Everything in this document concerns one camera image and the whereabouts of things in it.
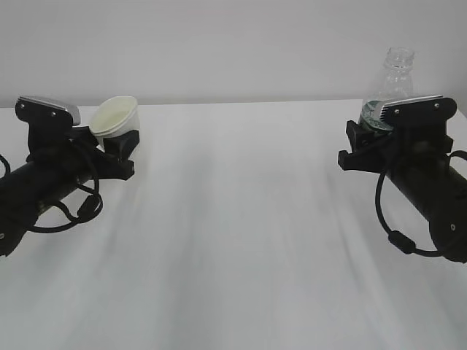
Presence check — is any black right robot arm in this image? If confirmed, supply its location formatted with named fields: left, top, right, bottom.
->
left=338, top=95, right=466, bottom=263

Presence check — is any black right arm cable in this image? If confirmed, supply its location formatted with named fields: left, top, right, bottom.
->
left=374, top=149, right=467, bottom=256

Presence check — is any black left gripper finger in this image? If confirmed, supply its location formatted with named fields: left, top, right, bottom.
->
left=104, top=130, right=140, bottom=163
left=71, top=126, right=99, bottom=148

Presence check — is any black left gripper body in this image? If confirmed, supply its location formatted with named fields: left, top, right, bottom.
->
left=15, top=101, right=134, bottom=180

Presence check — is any white paper cup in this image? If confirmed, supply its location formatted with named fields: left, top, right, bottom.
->
left=89, top=96, right=140, bottom=152

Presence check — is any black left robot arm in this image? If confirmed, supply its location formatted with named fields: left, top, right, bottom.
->
left=1, top=96, right=140, bottom=257

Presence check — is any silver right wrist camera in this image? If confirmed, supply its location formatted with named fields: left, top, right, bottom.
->
left=373, top=95, right=443, bottom=125

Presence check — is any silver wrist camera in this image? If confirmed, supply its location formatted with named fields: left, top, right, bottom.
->
left=373, top=95, right=443, bottom=125
left=18, top=96, right=81, bottom=126

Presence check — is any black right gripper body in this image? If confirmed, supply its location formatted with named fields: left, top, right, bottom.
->
left=338, top=98, right=457, bottom=171

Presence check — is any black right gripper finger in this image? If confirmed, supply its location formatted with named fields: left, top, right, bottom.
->
left=346, top=120, right=378, bottom=153

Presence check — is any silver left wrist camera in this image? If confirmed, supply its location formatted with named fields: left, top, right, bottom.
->
left=18, top=96, right=81, bottom=126

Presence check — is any clear water bottle green label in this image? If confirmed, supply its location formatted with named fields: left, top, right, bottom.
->
left=358, top=47, right=415, bottom=133

